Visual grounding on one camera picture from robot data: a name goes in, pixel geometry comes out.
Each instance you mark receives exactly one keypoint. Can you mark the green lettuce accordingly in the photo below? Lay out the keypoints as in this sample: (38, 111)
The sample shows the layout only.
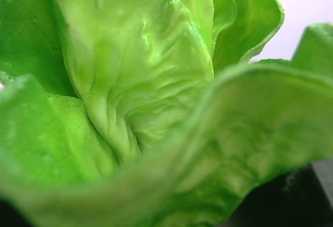
(149, 112)

